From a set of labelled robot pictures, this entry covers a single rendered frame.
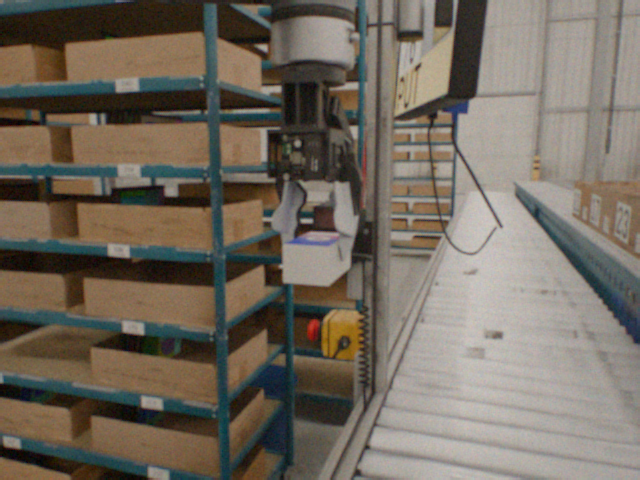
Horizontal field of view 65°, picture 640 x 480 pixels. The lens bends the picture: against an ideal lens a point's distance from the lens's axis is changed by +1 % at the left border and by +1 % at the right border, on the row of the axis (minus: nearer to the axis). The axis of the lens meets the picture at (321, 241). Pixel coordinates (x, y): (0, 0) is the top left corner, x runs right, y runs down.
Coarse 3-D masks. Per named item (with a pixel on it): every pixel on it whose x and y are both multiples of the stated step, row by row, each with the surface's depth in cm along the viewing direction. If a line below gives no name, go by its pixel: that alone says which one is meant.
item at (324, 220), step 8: (320, 208) 77; (328, 208) 76; (360, 208) 82; (312, 216) 78; (320, 216) 77; (328, 216) 76; (360, 216) 81; (312, 224) 77; (320, 224) 77; (328, 224) 76; (360, 224) 82; (328, 232) 77; (336, 232) 76; (360, 232) 84; (352, 248) 83
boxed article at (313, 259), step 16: (304, 240) 59; (320, 240) 59; (336, 240) 59; (288, 256) 57; (304, 256) 56; (320, 256) 55; (336, 256) 58; (288, 272) 57; (304, 272) 56; (320, 272) 56; (336, 272) 59
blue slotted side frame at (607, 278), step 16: (528, 208) 428; (544, 208) 295; (544, 224) 316; (560, 224) 233; (560, 240) 251; (576, 240) 208; (576, 256) 208; (592, 256) 179; (608, 256) 144; (592, 272) 177; (608, 272) 156; (624, 272) 128; (592, 288) 175; (608, 288) 155; (624, 288) 138; (608, 304) 154; (624, 304) 137; (624, 320) 137
